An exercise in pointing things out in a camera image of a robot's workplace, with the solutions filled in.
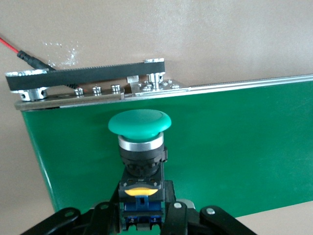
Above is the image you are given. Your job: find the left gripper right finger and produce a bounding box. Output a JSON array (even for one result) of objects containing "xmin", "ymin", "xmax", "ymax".
[{"xmin": 160, "ymin": 181, "xmax": 257, "ymax": 235}]

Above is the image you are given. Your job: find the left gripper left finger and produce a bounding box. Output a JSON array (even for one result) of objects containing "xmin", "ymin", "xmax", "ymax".
[{"xmin": 21, "ymin": 182, "xmax": 121, "ymax": 235}]

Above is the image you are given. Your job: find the green mushroom push button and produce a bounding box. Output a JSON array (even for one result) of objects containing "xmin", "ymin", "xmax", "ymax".
[{"xmin": 108, "ymin": 109, "xmax": 172, "ymax": 232}]

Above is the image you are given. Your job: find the green conveyor belt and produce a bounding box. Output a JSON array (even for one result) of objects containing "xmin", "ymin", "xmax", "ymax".
[{"xmin": 5, "ymin": 58, "xmax": 313, "ymax": 218}]

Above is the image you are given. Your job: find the red black twin wire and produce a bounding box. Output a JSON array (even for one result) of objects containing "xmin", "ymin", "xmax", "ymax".
[{"xmin": 0, "ymin": 33, "xmax": 57, "ymax": 71}]

